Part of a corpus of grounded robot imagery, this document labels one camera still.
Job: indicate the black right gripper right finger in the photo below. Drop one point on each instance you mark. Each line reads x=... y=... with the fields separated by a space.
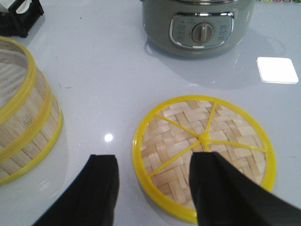
x=223 y=196

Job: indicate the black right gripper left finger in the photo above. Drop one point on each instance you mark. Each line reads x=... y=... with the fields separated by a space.
x=90 y=199

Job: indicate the woven bamboo steamer lid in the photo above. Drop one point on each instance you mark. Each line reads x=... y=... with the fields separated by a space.
x=172 y=131

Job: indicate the bamboo steamer basket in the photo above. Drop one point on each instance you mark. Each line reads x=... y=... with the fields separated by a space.
x=25 y=140
x=23 y=87

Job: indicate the grey-green electric cooking pot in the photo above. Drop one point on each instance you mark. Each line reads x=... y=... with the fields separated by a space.
x=196 y=28

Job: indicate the black bowl rack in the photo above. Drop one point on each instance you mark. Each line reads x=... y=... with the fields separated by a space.
x=13 y=24

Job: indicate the coloured sticker strip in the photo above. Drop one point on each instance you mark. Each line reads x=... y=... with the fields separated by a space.
x=280 y=1

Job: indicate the white bowl rightmost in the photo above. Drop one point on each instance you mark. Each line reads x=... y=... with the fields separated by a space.
x=19 y=6

